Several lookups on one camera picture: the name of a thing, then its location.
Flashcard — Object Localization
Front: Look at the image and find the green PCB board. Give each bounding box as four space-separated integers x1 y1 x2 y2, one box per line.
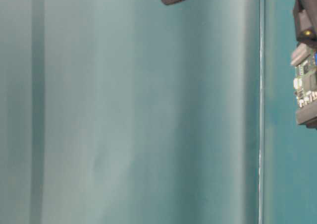
293 50 317 109

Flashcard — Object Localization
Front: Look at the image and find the black USB cable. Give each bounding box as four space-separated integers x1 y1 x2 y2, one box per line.
288 0 317 46

